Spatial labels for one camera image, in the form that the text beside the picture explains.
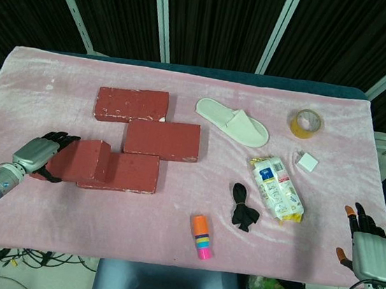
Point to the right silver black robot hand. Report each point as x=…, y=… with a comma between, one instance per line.
x=373, y=255

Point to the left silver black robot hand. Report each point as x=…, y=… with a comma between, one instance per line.
x=35, y=153

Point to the red brick with white chips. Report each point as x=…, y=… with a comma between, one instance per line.
x=131, y=103

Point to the white charger plug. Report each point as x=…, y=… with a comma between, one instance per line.
x=307, y=162

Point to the black bundled sock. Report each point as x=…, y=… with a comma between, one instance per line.
x=242, y=214

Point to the yellow packing tape roll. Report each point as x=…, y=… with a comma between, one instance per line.
x=296, y=126

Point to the pink plush table cloth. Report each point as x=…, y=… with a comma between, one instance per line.
x=176, y=227

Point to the orange pink stacked cups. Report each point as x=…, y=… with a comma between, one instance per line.
x=202, y=235

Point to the white disposable slipper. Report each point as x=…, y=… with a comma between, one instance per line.
x=231, y=121

